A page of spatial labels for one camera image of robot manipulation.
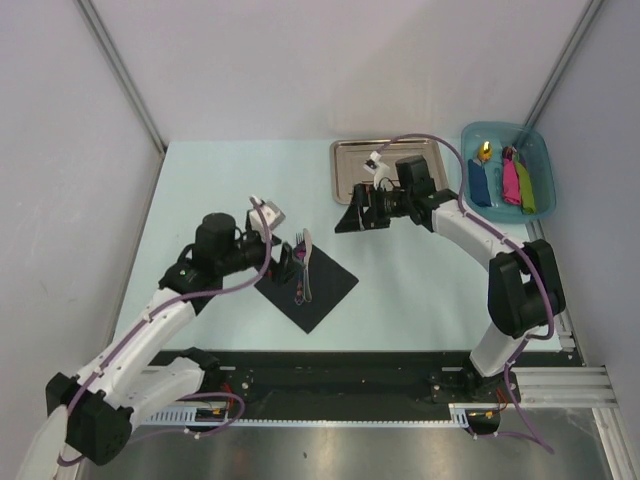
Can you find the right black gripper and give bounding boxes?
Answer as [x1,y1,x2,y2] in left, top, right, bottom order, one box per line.
[335,183,413,234]

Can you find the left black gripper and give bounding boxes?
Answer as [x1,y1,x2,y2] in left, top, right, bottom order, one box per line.
[218,224,305,287]

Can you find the iridescent rainbow fork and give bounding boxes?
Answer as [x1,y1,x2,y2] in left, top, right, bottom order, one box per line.
[294,232,306,306]

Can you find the silver table knife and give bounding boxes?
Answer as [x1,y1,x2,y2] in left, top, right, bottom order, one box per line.
[303,228,313,303]

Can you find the black paper napkin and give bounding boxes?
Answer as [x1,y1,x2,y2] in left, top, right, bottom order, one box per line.
[255,247,359,334]

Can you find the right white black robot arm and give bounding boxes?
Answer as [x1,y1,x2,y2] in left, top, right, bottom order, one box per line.
[334,154,566,401]

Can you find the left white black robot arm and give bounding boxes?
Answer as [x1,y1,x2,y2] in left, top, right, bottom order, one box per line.
[45,202,302,465]

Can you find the blue rolled napkin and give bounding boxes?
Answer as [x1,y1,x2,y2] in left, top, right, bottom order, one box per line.
[468,159,492,207]

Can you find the pink rolled napkin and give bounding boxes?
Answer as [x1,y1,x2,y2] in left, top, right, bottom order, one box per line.
[502,157,521,205]

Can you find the green rolled napkin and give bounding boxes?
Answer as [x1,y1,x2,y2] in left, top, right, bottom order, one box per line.
[515,161,537,215]

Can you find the stainless steel tray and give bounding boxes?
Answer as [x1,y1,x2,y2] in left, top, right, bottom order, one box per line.
[330,138,449,205]

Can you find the yellow utensil in bin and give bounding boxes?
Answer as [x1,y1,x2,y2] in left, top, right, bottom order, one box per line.
[477,141,493,163]

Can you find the teal plastic bin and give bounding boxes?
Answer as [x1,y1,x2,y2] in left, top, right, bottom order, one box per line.
[461,121,556,224]

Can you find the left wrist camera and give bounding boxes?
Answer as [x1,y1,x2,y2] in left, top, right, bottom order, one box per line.
[246,196,286,242]

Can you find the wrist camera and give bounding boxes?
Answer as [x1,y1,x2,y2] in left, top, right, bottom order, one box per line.
[363,151,390,188]
[246,196,286,242]

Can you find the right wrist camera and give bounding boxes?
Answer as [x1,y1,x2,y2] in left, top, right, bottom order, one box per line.
[363,151,390,188]

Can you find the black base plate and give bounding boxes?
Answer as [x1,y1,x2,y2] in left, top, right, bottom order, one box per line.
[144,349,522,422]

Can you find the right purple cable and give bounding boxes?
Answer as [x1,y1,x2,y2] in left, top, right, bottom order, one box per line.
[372,132,556,454]

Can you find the purple cable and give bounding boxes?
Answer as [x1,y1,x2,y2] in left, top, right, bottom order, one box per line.
[55,199,275,469]
[372,132,556,454]

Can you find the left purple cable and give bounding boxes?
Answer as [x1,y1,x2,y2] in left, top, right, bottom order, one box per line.
[55,199,275,469]

